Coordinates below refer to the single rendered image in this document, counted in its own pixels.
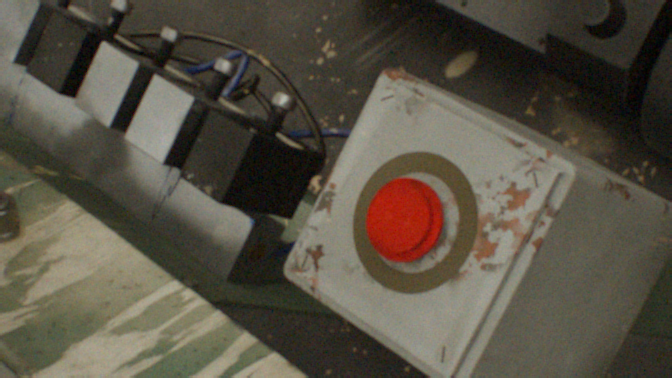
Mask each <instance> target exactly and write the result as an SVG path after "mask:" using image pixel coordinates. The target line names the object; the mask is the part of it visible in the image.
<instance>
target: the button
mask: <svg viewBox="0 0 672 378"><path fill-rule="evenodd" d="M443 225H444V212H443V206H442V202H441V199H440V197H438V195H437V194H436V192H435V191H434V190H433V189H432V188H431V187H430V186H429V185H428V184H426V182H424V181H422V180H420V179H416V178H411V177H401V178H396V179H393V180H391V181H389V182H387V184H386V185H385V186H383V187H382V188H380V189H379V190H378V191H377V192H376V194H375V195H374V197H373V198H372V200H371V204H370V206H369V209H368V213H367V233H368V236H369V239H370V242H371V244H372V246H373V248H374V249H375V250H376V251H377V252H378V253H379V254H380V255H382V256H383V257H385V258H387V259H389V261H392V260H393V262H397V263H410V262H415V260H417V259H419V258H422V257H424V256H425V255H426V254H428V253H429V252H430V251H431V250H432V249H433V247H434V246H435V244H436V243H437V240H438V238H440V236H441V233H442V230H443Z"/></svg>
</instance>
